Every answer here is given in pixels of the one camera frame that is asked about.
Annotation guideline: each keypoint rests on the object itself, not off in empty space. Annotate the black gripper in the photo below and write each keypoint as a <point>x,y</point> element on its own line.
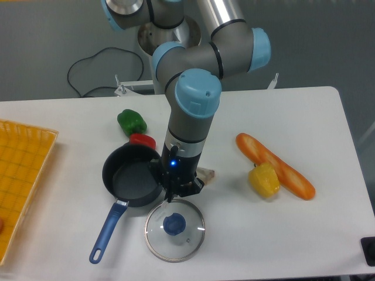
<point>177,167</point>

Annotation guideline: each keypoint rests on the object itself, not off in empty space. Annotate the toast slice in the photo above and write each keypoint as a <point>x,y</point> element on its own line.
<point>205,175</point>

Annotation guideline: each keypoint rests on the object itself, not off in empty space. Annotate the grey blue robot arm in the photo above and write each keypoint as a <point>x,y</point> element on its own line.
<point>190,78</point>

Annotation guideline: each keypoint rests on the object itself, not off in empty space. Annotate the glass lid blue knob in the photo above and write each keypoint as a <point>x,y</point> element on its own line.
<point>174,231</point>

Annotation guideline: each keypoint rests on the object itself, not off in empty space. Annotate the green bell pepper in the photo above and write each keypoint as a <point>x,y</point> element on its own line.
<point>131,122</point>

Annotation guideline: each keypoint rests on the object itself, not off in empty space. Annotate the yellow bell pepper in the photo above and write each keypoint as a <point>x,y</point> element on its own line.
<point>264,180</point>

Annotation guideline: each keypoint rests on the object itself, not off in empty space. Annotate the orange baguette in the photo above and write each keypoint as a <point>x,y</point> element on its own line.
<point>288,177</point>

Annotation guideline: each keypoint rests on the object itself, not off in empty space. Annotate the yellow plastic basket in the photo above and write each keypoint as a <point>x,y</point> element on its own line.
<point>25,150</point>

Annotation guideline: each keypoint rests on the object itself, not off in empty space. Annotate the black device at edge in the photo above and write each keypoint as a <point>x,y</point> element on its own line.
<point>367,244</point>

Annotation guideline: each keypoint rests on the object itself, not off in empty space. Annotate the black pot blue handle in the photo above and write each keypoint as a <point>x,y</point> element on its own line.
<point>127,176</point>

